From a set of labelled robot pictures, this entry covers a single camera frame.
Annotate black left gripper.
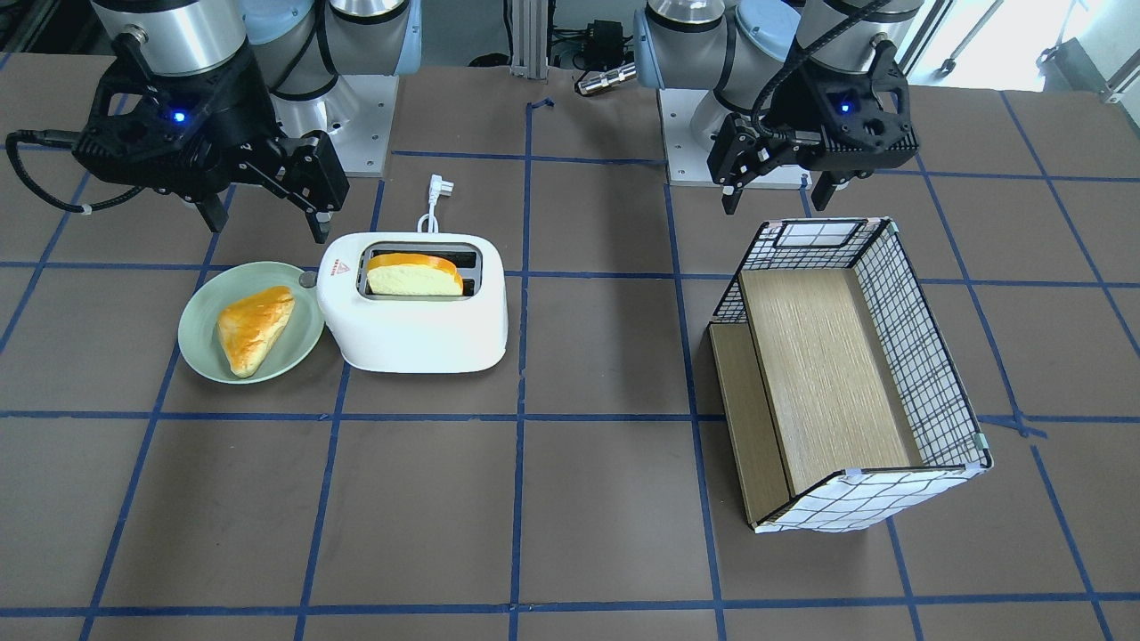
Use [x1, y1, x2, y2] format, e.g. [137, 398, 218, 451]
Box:
[707, 40, 920, 216]

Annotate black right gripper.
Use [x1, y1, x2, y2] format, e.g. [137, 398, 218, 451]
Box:
[72, 33, 349, 244]

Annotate white toaster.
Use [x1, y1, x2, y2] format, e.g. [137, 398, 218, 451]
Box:
[316, 232, 508, 374]

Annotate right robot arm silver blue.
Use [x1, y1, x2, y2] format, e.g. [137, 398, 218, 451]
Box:
[72, 1, 423, 243]

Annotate bread slice in toaster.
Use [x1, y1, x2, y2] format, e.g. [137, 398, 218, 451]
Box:
[365, 252, 464, 297]

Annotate green plate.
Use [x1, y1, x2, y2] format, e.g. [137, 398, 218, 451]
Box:
[178, 261, 324, 386]

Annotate triangular bread on plate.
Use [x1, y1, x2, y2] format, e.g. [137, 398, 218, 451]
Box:
[215, 285, 296, 378]

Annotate silver cylinder connector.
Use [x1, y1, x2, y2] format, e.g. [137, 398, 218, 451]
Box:
[575, 62, 638, 98]

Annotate black power adapter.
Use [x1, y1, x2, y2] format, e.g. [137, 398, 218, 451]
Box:
[583, 21, 624, 58]

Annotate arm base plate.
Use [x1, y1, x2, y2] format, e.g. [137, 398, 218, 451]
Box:
[272, 76, 400, 177]
[656, 87, 811, 190]

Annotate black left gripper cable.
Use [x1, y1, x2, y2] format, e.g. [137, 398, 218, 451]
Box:
[750, 0, 891, 133]

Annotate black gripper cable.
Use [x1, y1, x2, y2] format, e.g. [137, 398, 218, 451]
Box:
[5, 129, 143, 216]
[750, 0, 891, 133]

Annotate white toaster power cord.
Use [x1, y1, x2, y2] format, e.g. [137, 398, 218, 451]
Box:
[417, 175, 455, 235]

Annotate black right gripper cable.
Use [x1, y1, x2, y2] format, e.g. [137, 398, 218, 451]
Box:
[5, 129, 143, 216]

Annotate wire shelf rack wooden boards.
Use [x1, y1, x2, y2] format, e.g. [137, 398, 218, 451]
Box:
[707, 218, 994, 534]

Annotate aluminium frame post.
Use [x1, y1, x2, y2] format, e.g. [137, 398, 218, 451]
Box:
[508, 0, 549, 84]

